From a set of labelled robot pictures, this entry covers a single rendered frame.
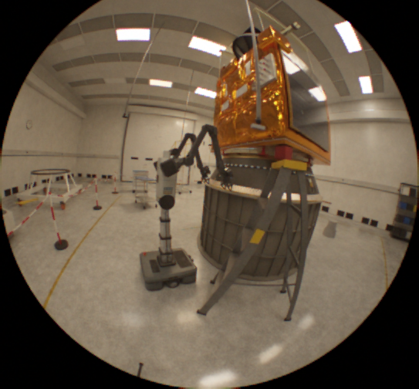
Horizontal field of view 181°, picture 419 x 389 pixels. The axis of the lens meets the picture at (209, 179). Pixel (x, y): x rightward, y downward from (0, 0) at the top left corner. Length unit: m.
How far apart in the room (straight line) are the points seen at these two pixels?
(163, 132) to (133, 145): 2.17
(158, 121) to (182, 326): 9.54
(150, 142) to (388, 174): 12.50
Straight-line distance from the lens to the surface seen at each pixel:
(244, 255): 0.92
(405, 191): 6.41
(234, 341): 1.52
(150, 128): 9.38
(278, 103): 1.57
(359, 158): 6.70
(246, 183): 1.61
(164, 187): 1.22
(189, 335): 1.49
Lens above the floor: 1.43
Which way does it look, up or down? 5 degrees down
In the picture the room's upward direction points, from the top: 6 degrees clockwise
